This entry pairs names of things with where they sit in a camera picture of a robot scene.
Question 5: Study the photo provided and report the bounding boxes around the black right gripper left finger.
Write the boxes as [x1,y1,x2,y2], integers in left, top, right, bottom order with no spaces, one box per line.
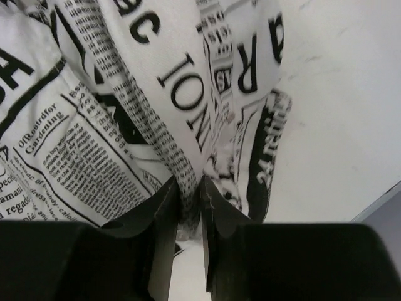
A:
[1,179,179,300]

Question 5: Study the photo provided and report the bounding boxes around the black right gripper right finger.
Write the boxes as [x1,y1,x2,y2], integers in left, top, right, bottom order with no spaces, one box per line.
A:
[200,177,400,300]

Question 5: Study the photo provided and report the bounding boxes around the newspaper print trousers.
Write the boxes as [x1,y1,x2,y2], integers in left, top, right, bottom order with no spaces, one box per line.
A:
[1,1,291,233]

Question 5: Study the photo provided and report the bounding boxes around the aluminium table frame rail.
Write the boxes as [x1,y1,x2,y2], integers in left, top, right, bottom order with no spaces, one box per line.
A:
[352,181,400,222]

